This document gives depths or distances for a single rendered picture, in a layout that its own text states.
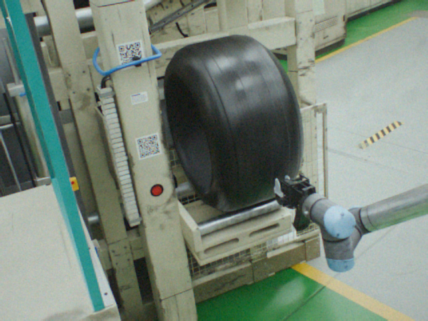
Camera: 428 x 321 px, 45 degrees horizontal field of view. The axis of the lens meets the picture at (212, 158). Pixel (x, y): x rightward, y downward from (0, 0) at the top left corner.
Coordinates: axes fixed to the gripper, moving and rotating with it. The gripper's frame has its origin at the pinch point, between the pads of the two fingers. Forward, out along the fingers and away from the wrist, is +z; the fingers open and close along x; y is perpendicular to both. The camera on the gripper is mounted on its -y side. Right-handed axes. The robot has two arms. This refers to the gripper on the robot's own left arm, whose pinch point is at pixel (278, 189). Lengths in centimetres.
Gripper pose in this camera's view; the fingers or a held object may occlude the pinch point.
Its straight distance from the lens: 165.9
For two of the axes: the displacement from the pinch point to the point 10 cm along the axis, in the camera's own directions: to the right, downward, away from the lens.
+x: -9.1, 2.8, -3.0
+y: -1.7, -9.2, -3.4
